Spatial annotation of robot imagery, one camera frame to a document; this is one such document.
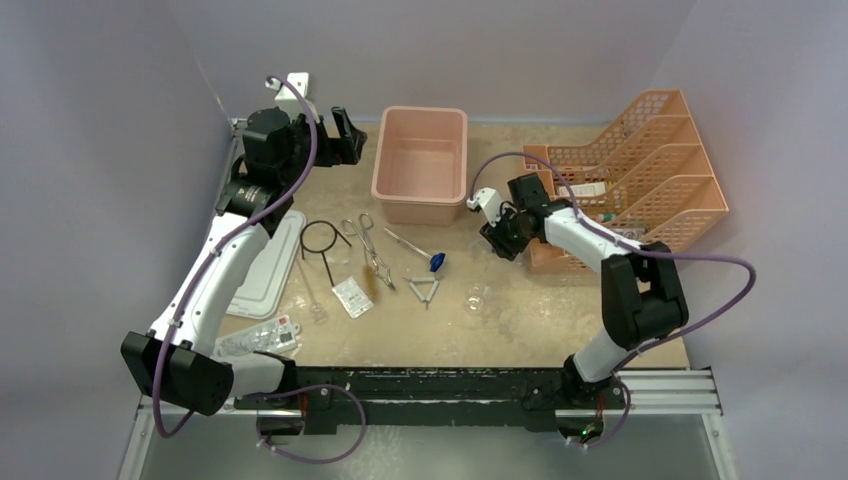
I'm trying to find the white clay triangle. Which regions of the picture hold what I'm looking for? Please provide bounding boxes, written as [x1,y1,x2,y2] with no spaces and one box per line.
[406,277,440,309]

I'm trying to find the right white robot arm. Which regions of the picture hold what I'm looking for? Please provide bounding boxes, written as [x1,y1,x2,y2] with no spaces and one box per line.
[466,174,689,407]

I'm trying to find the blister pack with label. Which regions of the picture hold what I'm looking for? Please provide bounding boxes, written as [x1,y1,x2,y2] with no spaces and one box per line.
[213,316,301,357]

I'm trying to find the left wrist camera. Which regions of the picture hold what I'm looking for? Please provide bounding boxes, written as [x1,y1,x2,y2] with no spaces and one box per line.
[266,72,317,120]

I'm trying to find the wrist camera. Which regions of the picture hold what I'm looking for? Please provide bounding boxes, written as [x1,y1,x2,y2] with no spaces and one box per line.
[266,72,317,120]
[466,187,507,229]

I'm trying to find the white box in organizer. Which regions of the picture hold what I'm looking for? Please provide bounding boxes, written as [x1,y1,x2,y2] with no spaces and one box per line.
[557,182,607,198]

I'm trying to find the aluminium frame rail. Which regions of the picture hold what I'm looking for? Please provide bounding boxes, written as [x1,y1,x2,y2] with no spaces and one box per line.
[135,368,723,419]

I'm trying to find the spatula with blue clip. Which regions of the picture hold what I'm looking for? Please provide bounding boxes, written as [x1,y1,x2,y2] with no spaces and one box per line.
[383,228,446,273]

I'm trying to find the coloured marker pack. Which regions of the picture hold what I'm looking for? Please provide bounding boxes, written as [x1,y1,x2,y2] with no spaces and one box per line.
[609,227,647,241]

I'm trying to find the small white packet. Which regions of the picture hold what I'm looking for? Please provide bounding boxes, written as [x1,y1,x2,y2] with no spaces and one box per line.
[332,277,374,319]

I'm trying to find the clear glass beaker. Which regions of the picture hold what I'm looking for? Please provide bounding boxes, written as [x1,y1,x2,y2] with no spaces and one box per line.
[464,283,490,315]

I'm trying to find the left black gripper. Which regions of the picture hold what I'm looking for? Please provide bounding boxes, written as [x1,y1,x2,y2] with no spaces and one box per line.
[280,107,364,186]

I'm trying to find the brown test tube brush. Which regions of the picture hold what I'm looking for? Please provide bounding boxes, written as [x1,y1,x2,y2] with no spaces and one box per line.
[363,264,380,302]

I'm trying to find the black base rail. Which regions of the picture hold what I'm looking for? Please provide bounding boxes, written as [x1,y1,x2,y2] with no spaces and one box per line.
[234,366,627,436]

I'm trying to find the orange mesh file organizer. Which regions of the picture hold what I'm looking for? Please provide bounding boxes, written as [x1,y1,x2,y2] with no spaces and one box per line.
[519,89,729,252]

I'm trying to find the black wire tripod stand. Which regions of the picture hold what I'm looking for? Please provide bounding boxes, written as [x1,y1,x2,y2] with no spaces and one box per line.
[298,219,352,287]

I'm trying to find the white plastic bin lid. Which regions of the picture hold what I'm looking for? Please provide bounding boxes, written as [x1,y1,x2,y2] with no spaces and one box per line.
[227,210,306,320]

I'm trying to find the pink plastic bin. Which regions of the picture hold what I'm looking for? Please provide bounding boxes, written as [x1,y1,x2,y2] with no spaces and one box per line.
[371,106,468,226]

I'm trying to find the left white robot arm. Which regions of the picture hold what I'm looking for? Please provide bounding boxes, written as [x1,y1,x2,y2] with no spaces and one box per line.
[120,106,367,416]

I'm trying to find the metal crucible tongs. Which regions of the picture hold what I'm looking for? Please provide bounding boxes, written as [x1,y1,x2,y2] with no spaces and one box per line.
[341,212,396,291]

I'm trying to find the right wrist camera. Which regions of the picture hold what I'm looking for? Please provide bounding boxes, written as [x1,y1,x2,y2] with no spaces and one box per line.
[466,187,507,229]

